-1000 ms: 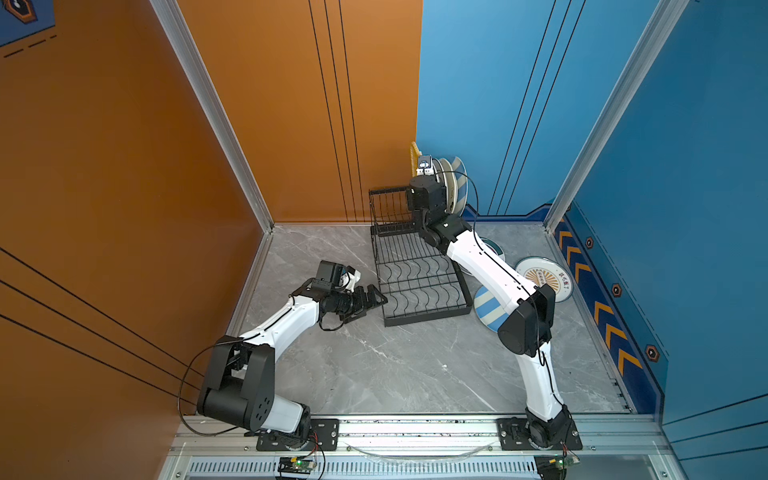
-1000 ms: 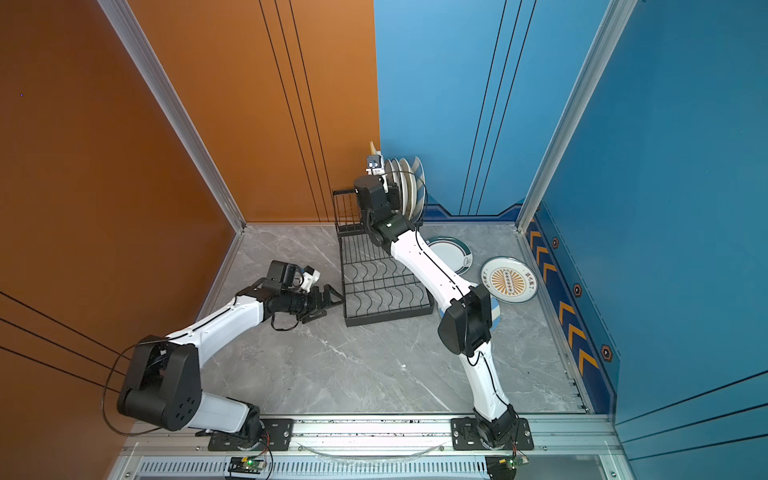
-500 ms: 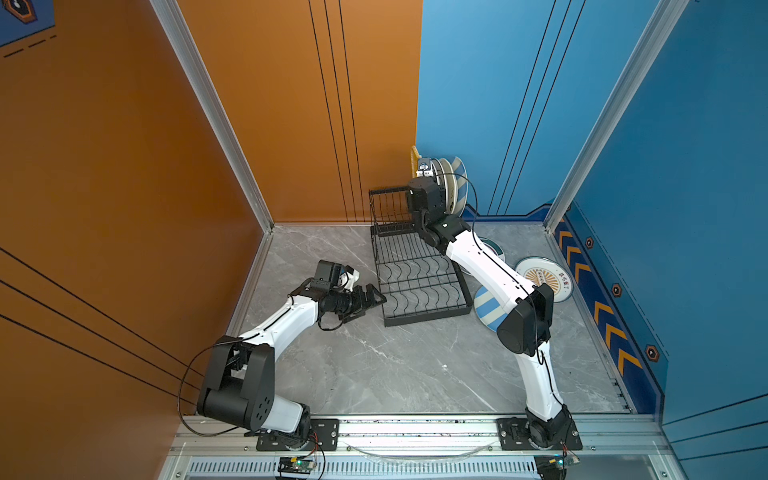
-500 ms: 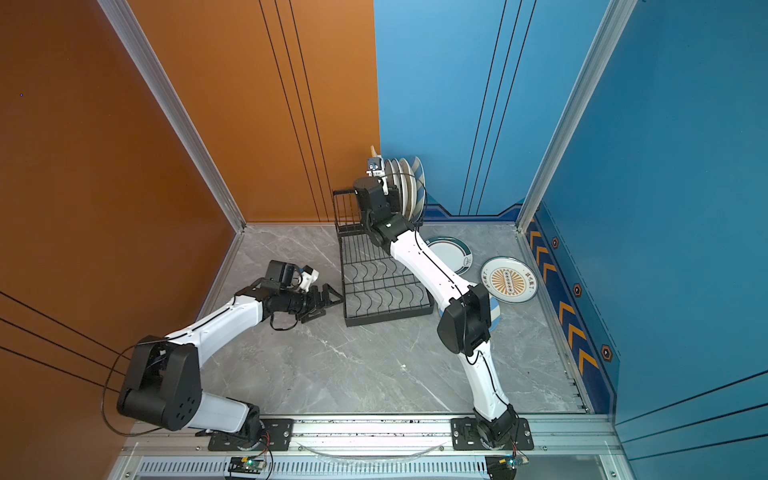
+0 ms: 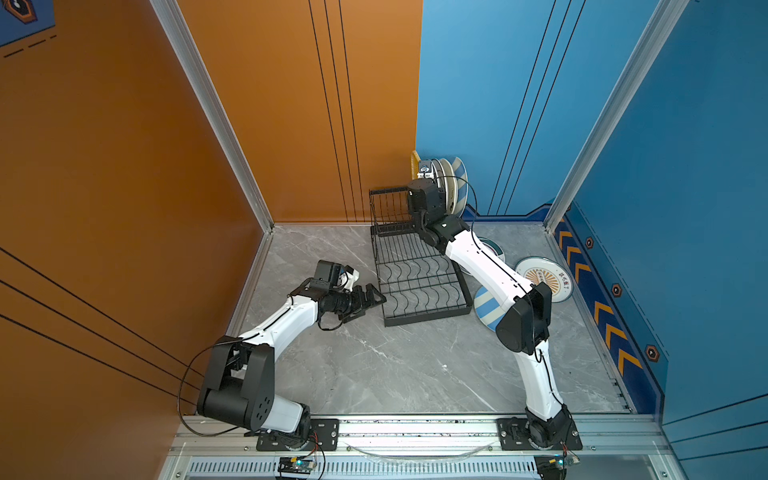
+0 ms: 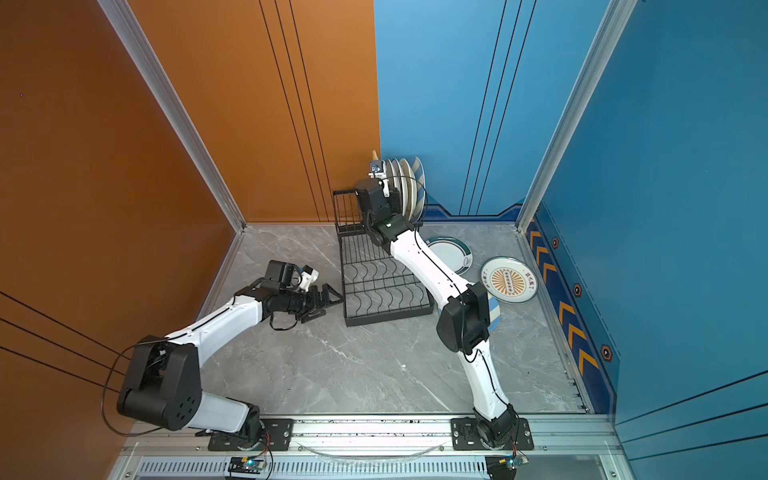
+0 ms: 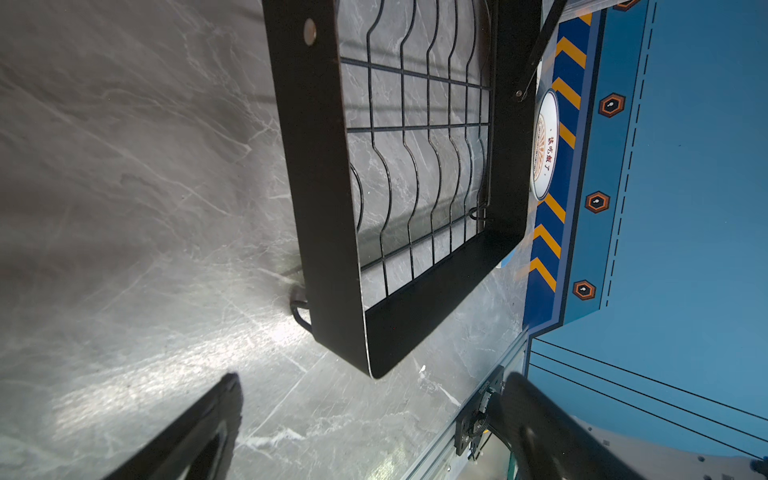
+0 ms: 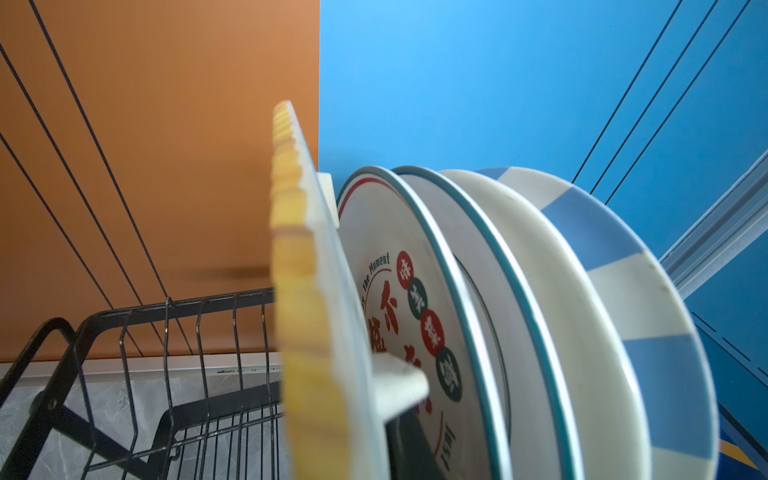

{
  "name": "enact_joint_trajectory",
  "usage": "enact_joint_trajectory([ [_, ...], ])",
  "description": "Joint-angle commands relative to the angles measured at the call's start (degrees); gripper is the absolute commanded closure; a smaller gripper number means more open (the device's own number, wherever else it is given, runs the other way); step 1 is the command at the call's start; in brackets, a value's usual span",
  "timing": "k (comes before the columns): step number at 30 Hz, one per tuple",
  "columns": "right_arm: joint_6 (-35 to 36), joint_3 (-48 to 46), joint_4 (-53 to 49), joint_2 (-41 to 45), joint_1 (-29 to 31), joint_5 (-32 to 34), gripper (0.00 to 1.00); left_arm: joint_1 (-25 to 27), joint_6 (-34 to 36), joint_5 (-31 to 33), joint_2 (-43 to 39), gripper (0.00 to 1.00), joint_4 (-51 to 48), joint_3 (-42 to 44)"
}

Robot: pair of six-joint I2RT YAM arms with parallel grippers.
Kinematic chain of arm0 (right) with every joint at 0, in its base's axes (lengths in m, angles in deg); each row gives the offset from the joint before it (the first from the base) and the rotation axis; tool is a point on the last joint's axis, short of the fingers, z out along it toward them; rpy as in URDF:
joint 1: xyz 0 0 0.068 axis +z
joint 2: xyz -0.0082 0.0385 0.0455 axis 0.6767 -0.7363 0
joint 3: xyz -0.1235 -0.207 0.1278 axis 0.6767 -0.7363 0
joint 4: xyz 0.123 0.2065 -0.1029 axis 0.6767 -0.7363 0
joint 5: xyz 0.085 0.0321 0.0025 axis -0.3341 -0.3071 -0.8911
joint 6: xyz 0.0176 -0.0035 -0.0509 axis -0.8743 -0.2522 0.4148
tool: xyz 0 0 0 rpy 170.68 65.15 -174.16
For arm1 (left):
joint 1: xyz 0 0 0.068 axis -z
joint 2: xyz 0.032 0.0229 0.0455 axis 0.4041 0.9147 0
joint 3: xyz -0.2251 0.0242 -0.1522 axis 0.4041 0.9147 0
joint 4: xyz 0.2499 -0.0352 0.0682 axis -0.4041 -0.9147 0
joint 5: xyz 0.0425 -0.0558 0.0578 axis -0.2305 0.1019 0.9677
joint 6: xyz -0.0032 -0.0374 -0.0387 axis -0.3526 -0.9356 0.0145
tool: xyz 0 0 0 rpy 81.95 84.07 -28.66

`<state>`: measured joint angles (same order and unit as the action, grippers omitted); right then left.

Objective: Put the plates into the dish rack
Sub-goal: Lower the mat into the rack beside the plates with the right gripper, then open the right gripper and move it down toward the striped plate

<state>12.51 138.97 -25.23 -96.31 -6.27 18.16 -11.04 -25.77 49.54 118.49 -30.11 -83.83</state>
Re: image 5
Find black wire dish rack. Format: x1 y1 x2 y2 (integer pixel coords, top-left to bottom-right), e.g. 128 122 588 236
369 187 473 327

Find white plate red characters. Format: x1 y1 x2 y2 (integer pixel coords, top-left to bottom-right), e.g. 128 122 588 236
417 160 436 179

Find blue white striped plate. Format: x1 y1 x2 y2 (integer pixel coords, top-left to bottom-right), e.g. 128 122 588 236
452 157 469 217

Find yellow woven bamboo tray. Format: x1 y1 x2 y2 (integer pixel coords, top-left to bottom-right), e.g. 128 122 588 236
410 150 421 180

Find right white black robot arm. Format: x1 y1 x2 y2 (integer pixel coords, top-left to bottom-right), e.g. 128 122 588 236
407 178 583 451

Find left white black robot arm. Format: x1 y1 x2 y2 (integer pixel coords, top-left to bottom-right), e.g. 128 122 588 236
197 260 386 449

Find white plate green red rim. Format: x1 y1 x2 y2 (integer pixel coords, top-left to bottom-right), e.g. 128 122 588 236
478 236 506 264

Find white plate orange sunburst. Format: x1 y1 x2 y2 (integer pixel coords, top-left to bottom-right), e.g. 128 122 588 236
515 256 573 303

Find left green circuit board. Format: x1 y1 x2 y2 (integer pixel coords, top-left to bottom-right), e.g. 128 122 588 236
276 457 319 479

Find green circuit board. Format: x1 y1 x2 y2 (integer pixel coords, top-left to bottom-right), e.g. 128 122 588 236
549 453 581 471
276 457 319 479

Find right green circuit board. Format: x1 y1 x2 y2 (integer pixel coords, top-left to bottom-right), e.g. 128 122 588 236
549 453 581 471

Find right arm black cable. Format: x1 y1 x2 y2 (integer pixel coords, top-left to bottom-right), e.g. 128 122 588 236
437 175 568 409

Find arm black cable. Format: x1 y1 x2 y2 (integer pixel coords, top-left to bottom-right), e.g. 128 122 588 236
437 175 568 409
177 338 247 438

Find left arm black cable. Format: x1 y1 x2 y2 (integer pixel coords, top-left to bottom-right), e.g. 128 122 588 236
177 338 247 438

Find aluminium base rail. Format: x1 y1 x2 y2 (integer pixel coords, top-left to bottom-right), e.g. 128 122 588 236
159 414 686 479

